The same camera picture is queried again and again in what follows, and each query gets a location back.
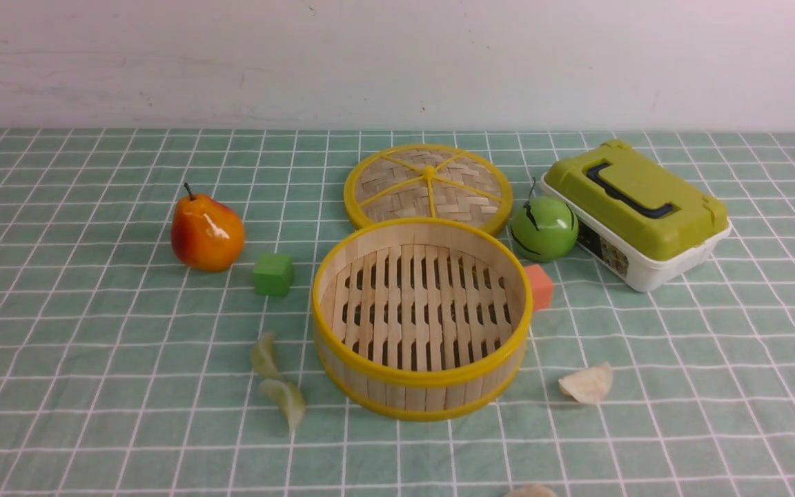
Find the green dumpling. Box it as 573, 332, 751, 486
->
259, 378, 306, 435
249, 331, 283, 381

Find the white dumpling bottom edge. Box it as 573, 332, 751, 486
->
504, 483, 558, 497

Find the woven bamboo steamer lid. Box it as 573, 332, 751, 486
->
343, 144, 514, 236

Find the bamboo steamer tray yellow rim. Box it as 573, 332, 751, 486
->
311, 218, 533, 422

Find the green cube block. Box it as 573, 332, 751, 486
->
252, 253, 295, 297

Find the green apple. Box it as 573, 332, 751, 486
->
508, 182, 580, 263

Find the orange cube block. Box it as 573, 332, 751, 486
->
524, 264, 555, 312

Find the red orange pear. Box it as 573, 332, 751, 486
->
170, 182, 245, 273

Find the green lid white lunchbox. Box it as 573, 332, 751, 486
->
540, 139, 732, 293

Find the green checkered tablecloth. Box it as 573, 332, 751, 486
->
0, 128, 795, 496

